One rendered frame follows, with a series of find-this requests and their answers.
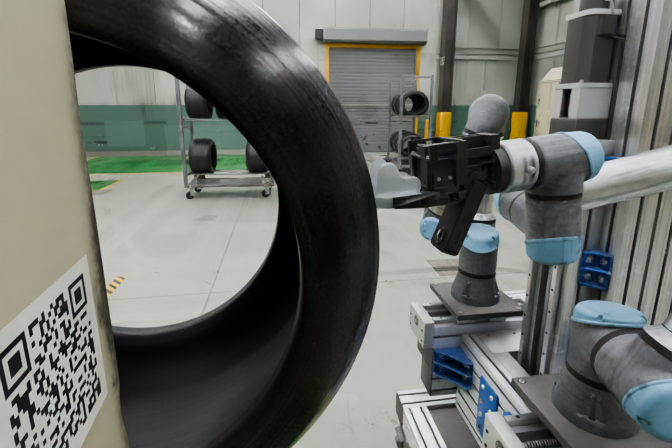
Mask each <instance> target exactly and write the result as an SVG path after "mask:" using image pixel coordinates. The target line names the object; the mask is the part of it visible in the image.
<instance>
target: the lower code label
mask: <svg viewBox="0 0 672 448"><path fill-rule="evenodd" d="M107 394H108V391H107V384H106V378H105V371H104V365H103V359H102V352H101V346H100V339H99V333H98V326H97V320H96V313H95V307H94V300H93V294H92V287H91V281H90V274H89V268H88V261H87V255H85V256H84V257H82V258H81V259H80V260H79V261H78V262H77V263H76V264H75V265H74V266H72V267H71V268H70V269H69V270H68V271H67V272H66V273H65V274H63V275H62V276H61V277H60V278H59V279H58V280H57V281H56V282H54V283H53V284H52V285H51V286H50V287H49V288H48V289H47V290H46V291H44V292H43V293H42V294H41V295H40V296H39V297H38V298H37V299H35V300H34V301H33V302H32V303H31V304H30V305H29V306H28V307H26V308H25V309H24V310H23V311H22V312H21V313H20V314H19V315H17V316H16V317H15V318H14V319H13V320H12V321H11V322H10V323H9V324H7V325H6V326H5V327H4V328H3V329H2V330H1V331H0V448H81V446H82V444H83V442H84V440H85V438H86V436H87V434H88V432H89V430H90V428H91V426H92V424H93V422H94V420H95V418H96V416H97V414H98V412H99V410H100V408H101V406H102V404H103V402H104V400H105V398H106V396H107Z"/></svg>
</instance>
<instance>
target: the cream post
mask: <svg viewBox="0 0 672 448"><path fill-rule="evenodd" d="M85 255H87V261H88V268H89V274H90V281H91V287H92V294H93V300H94V307H95V313H96V320H97V326H98V333H99V339H100V346H101V352H102V359H103V365H104V371H105V378H106V384H107V391H108V394H107V396H106V398H105V400H104V402H103V404H102V406H101V408H100V410H99V412H98V414H97V416H96V418H95V420H94V422H93V424H92V426H91V428H90V430H89V432H88V434H87V436H86V438H85V440H84V442H83V444H82V446H81V448H129V442H128V436H127V432H126V429H125V426H124V422H123V419H122V412H121V405H120V386H119V374H118V366H117V359H116V352H115V345H114V338H113V331H112V324H111V318H110V311H109V304H108V297H107V290H106V283H105V276H104V269H103V262H102V256H101V249H100V242H99V235H98V228H97V221H96V214H95V208H94V201H93V195H92V188H91V182H90V176H89V170H88V164H87V158H86V152H85V146H84V140H83V134H82V127H81V120H80V113H79V106H78V98H77V89H76V81H75V74H74V66H73V58H72V50H71V43H70V36H69V29H68V22H67V15H66V8H65V1H64V0H0V331H1V330H2V329H3V328H4V327H5V326H6V325H7V324H9V323H10V322H11V321H12V320H13V319H14V318H15V317H16V316H17V315H19V314H20V313H21V312H22V311H23V310H24V309H25V308H26V307H28V306H29V305H30V304H31V303H32V302H33V301H34V300H35V299H37V298H38V297H39V296H40V295H41V294H42V293H43V292H44V291H46V290H47V289H48V288H49V287H50V286H51V285H52V284H53V283H54V282H56V281H57V280H58V279H59V278H60V277H61V276H62V275H63V274H65V273H66V272H67V271H68V270H69V269H70V268H71V267H72V266H74V265H75V264H76V263H77V262H78V261H79V260H80V259H81V258H82V257H84V256H85Z"/></svg>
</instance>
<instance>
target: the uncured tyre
mask: <svg viewBox="0 0 672 448"><path fill-rule="evenodd" d="M64 1H65V8H66V15H67V22H68V29H69V36H70V43H71V50H72V58H73V66H74V74H77V73H80V72H84V71H88V70H93V69H98V68H105V67H120V66H128V67H143V68H150V69H156V70H160V71H164V72H167V73H169V74H171V75H172V76H174V77H175V78H177V79H178V80H180V81H181V82H183V83H184V84H186V85H187V86H189V87H190V88H191V89H193V90H194V91H195V92H197V93H198V94H199V95H201V96H202V97H203V98H204V99H206V100H207V101H208V102H209V103H210V104H212V105H213V106H214V107H215V108H216V109H217V110H218V111H219V112H220V113H222V114H223V115H224V116H225V117H226V118H227V119H228V120H229V121H230V122H231V123H232V124H233V125H234V126H235V127H236V129H237V130H238V131H239V132H240V133H241V134H242V135H243V136H244V137H245V139H246V140H247V141H248V142H249V143H250V145H251V146H252V147H253V149H254V150H255V151H256V153H257V154H258V155H259V157H260V158H261V159H262V161H263V162H264V164H265V165H266V167H267V169H268V170H269V172H270V173H271V175H272V177H273V178H274V180H275V182H276V184H277V191H278V217H277V224H276V229H275V233H274V237H273V240H272V243H271V245H270V248H269V250H268V252H267V255H266V257H265V258H264V260H263V262H262V264H261V265H260V267H259V268H258V270H257V271H256V273H255V274H254V275H253V277H252V278H251V279H250V280H249V281H248V282H247V284H246V285H245V286H244V287H243V288H242V289H241V290H240V291H238V292H237V293H236V294H235V295H234V296H232V297H231V298H230V299H229V300H227V301H226V302H224V303H223V304H221V305H220V306H218V307H216V308H215V309H213V310H211V311H209V312H207V313H205V314H203V315H200V316H198V317H195V318H193V319H190V320H187V321H183V322H180V323H176V324H171V325H166V326H158V327H145V328H135V327H121V326H113V325H112V331H113V338H114V345H115V352H116V359H117V366H118V374H119V386H120V405H121V412H122V419H123V422H124V426H125V429H126V432H127V436H128V442H129V448H292V447H293V446H294V445H295V444H296V443H297V442H298V441H299V440H300V439H301V438H302V437H303V436H304V435H305V434H306V433H307V432H308V430H309V429H310V428H311V427H312V426H313V425H314V424H315V422H316V421H317V420H318V419H319V417H320V416H321V415H322V414H323V412H324V411H325V410H326V408H327V407H328V406H329V404H330V403H331V401H332V400H333V398H334V397H335V395H336V394H337V392H338V391H339V389H340V388H341V386H342V384H343V383H344V381H345V379H346V377H347V375H348V374H349V372H350V370H351V368H352V366H353V364H354V362H355V359H356V357H357V355H358V353H359V350H360V348H361V345H362V343H363V340H364V337H365V334H366V332H367V328H368V325H369V322H370V318H371V315H372V310H373V306H374V301H375V296H376V290H377V283H378V274H379V258H380V241H379V225H378V216H377V209H376V203H375V197H374V191H373V186H372V181H371V177H370V173H369V169H368V166H367V163H366V159H365V156H364V153H363V150H362V148H361V145H360V142H359V140H358V137H357V135H356V132H355V130H354V128H353V126H352V123H351V121H350V119H349V117H348V115H347V113H346V111H345V109H344V108H343V106H342V104H341V102H340V100H339V99H338V97H337V95H336V94H335V92H334V90H333V89H332V87H331V86H330V84H329V83H328V81H327V80H326V78H325V77H324V75H323V74H322V73H321V71H320V70H319V68H318V67H317V66H316V64H315V63H314V62H313V61H312V59H311V58H310V57H309V56H308V54H307V53H306V52H305V51H304V50H303V49H302V47H301V46H300V45H299V44H298V43H297V42H296V41H295V40H294V38H293V37H292V36H291V35H290V34H289V33H288V32H287V31H286V30H285V29H284V28H283V27H282V26H281V25H280V24H279V23H278V22H277V21H275V20H274V19H273V18H272V17H271V16H270V15H269V14H268V13H267V12H265V11H264V10H263V9H262V8H261V7H260V6H258V5H257V4H256V3H255V2H254V1H252V0H64Z"/></svg>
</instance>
